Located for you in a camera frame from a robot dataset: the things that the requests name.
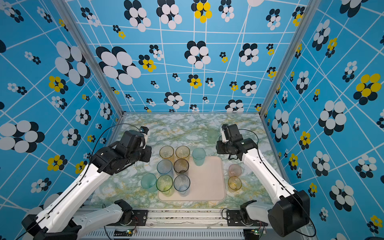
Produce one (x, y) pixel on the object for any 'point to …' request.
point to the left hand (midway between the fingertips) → (152, 148)
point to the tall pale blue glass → (182, 184)
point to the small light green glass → (212, 136)
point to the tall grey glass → (181, 166)
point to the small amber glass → (234, 183)
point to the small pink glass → (234, 170)
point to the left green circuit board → (123, 232)
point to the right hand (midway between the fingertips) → (222, 145)
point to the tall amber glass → (166, 151)
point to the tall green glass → (164, 184)
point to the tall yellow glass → (182, 152)
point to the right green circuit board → (251, 233)
